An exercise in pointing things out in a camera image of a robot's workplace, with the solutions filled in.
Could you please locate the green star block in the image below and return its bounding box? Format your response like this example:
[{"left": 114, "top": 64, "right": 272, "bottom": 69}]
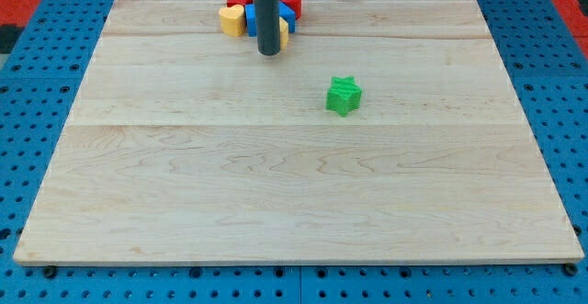
[{"left": 325, "top": 76, "right": 362, "bottom": 117}]

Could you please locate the yellow hexagon block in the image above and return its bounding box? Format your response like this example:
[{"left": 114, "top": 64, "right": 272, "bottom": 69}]
[{"left": 279, "top": 17, "right": 289, "bottom": 51}]

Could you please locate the light wooden board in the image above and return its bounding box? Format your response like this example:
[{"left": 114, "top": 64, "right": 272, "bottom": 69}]
[{"left": 14, "top": 0, "right": 584, "bottom": 266}]

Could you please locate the blue block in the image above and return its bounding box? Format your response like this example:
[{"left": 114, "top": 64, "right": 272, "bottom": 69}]
[{"left": 244, "top": 2, "right": 297, "bottom": 37}]

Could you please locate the yellow heart block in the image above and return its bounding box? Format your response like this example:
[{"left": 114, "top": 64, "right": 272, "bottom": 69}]
[{"left": 218, "top": 5, "right": 246, "bottom": 37}]

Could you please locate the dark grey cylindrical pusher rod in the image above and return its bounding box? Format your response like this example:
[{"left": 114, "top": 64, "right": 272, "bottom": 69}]
[{"left": 254, "top": 0, "right": 281, "bottom": 56}]

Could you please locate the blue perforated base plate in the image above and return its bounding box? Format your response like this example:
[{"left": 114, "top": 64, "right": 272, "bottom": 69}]
[{"left": 1, "top": 0, "right": 587, "bottom": 303}]

